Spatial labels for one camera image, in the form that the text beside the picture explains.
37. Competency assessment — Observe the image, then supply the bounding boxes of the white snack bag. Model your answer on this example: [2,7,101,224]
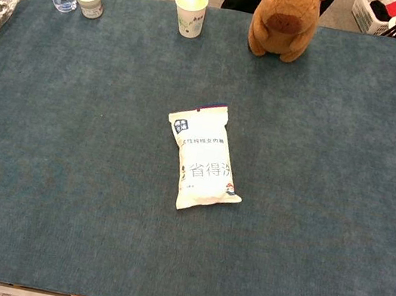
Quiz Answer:
[152,94,258,221]

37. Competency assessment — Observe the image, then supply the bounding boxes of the white paper cup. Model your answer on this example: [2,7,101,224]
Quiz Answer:
[168,0,210,42]

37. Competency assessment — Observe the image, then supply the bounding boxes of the blue-green felt table mat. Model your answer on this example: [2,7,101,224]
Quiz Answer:
[0,0,396,296]

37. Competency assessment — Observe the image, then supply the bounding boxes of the brown capybara plush toy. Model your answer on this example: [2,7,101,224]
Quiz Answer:
[244,0,330,69]

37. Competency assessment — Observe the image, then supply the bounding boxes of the small white lidded jar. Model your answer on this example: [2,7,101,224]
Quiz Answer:
[71,0,106,21]

